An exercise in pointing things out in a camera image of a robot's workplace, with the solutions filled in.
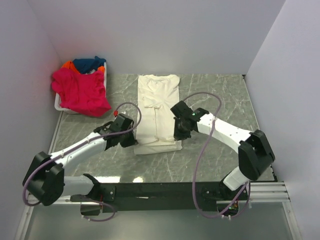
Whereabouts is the white t shirt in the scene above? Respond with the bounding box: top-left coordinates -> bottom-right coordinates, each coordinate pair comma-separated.
133,74 -> 183,155

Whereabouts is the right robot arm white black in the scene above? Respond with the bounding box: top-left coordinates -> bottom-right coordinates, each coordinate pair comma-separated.
170,101 -> 276,200

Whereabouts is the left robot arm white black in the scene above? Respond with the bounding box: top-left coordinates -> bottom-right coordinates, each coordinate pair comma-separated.
22,113 -> 137,206

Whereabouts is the pink t shirt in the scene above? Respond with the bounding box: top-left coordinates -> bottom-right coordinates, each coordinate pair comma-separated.
51,68 -> 112,117

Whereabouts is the blue t shirt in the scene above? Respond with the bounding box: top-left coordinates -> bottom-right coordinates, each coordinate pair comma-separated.
72,56 -> 107,74

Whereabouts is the white laundry basket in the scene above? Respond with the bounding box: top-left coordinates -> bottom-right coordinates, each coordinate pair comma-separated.
54,61 -> 110,116

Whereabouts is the black base beam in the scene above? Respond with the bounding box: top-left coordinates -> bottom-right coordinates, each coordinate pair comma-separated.
70,181 -> 248,212

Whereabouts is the orange t shirt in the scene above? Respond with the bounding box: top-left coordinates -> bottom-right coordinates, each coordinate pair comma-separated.
62,61 -> 106,74

